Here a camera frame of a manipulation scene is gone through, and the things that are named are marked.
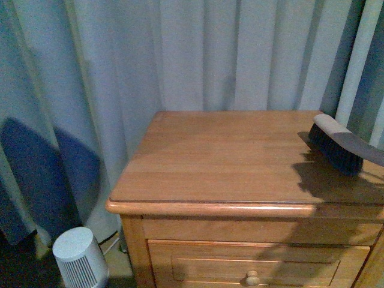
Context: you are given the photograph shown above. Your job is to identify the grey hand brush black bristles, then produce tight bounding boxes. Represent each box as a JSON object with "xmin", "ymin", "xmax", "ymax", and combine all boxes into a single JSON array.
[{"xmin": 308, "ymin": 114, "xmax": 383, "ymax": 176}]

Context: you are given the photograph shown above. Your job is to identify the wooden nightstand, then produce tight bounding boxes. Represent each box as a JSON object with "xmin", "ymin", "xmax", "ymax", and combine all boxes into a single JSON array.
[{"xmin": 106, "ymin": 111, "xmax": 383, "ymax": 287}]

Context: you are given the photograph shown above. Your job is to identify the grey-blue curtain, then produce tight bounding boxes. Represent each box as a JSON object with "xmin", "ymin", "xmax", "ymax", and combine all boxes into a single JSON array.
[{"xmin": 1, "ymin": 1, "xmax": 383, "ymax": 245}]

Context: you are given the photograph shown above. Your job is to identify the wooden drawer knob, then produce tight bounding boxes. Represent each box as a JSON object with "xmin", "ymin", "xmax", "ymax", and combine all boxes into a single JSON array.
[{"xmin": 245, "ymin": 270, "xmax": 260, "ymax": 286}]

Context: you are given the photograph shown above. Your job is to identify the white cylindrical air purifier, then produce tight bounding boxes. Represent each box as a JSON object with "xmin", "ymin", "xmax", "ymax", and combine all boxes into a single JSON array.
[{"xmin": 52, "ymin": 227, "xmax": 109, "ymax": 288}]

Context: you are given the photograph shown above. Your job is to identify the white purifier power cable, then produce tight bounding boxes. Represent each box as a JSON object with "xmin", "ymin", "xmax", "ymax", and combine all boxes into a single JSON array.
[{"xmin": 100, "ymin": 236, "xmax": 120, "ymax": 253}]

